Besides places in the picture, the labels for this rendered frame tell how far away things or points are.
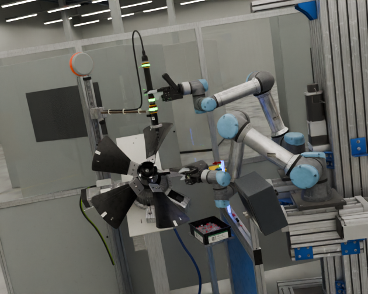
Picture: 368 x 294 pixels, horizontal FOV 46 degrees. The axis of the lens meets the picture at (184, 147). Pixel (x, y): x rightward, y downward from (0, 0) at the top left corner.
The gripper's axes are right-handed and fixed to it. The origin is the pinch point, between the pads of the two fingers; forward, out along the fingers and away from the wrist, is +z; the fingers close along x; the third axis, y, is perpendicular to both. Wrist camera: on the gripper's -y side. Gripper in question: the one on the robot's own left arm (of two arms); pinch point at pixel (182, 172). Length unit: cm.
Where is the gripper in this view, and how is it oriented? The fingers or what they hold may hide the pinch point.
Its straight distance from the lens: 247.3
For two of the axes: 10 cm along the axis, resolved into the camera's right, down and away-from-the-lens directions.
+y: -7.0, 3.4, -6.3
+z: -6.8, -0.3, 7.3
